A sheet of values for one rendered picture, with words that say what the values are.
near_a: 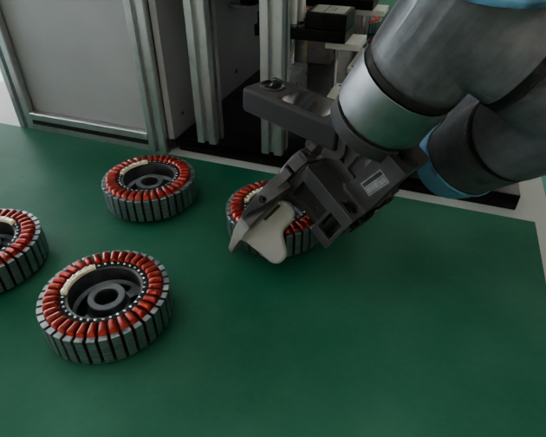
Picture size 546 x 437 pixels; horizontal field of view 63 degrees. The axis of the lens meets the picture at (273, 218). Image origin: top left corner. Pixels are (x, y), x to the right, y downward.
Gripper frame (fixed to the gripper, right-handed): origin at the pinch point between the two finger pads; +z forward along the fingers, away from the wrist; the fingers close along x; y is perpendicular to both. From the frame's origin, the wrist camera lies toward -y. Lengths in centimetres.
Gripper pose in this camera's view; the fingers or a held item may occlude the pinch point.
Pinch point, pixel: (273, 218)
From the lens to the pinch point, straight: 51.9
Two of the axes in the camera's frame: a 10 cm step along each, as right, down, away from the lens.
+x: 7.2, -4.1, 5.6
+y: 6.0, 7.7, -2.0
